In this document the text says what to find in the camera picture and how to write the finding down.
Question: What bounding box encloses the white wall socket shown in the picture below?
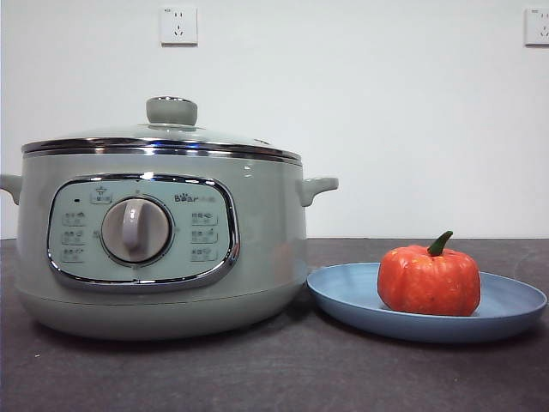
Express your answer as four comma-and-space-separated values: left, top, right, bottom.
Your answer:
524, 8, 549, 47
160, 6, 200, 47

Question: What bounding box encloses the pale green electric steamer pot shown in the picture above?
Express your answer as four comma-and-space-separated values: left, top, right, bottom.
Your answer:
0, 148, 340, 342

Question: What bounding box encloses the blue round plate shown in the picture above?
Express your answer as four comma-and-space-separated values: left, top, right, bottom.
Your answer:
305, 262, 549, 345

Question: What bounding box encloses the orange pumpkin with green stem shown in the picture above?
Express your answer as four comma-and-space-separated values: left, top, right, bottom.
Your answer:
377, 230, 483, 318

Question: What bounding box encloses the glass lid with green knob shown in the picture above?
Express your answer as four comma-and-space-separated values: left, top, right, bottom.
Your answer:
21, 96, 302, 161

